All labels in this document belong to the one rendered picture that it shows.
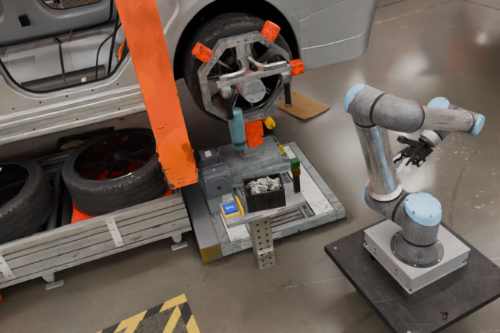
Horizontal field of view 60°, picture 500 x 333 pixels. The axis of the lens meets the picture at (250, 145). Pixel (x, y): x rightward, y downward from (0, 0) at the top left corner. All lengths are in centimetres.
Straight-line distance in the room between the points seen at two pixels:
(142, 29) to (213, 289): 142
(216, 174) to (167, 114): 63
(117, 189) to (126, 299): 61
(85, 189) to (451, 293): 193
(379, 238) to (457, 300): 40
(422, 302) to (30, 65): 284
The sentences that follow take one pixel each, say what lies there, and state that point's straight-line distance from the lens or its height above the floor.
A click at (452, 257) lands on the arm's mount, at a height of 40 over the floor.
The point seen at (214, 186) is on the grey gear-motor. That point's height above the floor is 34.
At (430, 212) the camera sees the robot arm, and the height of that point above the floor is 67.
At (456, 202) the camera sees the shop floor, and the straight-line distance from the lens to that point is 303.
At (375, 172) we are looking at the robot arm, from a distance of 184.
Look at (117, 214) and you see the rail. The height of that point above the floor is 39.
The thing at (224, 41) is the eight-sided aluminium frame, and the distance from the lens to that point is 243.
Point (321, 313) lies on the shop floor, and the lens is 238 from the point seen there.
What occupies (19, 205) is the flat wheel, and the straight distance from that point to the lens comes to 275.
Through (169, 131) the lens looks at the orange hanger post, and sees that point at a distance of 217.
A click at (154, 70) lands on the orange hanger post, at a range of 202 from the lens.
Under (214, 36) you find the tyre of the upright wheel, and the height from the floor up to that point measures 113.
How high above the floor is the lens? 197
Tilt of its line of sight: 34 degrees down
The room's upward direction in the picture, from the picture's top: 8 degrees counter-clockwise
